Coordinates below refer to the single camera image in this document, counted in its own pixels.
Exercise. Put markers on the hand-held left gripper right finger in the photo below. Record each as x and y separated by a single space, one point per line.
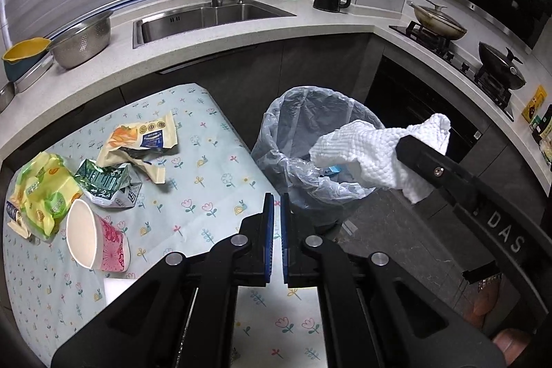
284 238

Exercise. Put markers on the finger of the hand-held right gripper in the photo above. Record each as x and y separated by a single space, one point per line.
431 169

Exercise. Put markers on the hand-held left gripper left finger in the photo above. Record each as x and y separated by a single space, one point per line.
268 238

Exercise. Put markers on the white cloth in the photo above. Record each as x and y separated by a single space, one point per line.
371 152

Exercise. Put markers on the trash bin with clear liner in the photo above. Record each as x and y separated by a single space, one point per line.
284 122

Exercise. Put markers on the white sponge block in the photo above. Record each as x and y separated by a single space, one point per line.
118 289

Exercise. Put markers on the pink paper cup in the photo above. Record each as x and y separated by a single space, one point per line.
110 247

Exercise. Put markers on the cream snack bag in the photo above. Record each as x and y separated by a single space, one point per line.
142 135

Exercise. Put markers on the yellow green wrapper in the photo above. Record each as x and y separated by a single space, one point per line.
43 195

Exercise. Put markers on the dark blue small packet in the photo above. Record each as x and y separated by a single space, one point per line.
13 215

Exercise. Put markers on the person's right hand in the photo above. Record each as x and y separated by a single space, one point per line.
485 299

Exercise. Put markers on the white paper scrap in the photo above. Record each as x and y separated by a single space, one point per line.
350 226

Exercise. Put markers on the black built-in oven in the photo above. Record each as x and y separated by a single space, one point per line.
414 100

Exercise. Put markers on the floral tablecloth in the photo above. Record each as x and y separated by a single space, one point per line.
194 187

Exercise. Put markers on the seasoning bottle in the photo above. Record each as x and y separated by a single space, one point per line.
544 126

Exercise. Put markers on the black wok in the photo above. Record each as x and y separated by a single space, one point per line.
500 68

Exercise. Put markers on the yellow label packet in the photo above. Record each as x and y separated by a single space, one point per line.
534 103

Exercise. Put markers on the gas stove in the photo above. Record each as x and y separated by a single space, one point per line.
431 42

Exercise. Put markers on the pan with glass lid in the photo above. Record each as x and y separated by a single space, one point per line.
440 25

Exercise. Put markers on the steel sink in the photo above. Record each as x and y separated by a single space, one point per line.
194 21

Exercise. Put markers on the steel colander bowl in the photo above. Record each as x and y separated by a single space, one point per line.
82 44

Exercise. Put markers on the blue yellow basin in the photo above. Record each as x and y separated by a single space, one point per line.
23 68

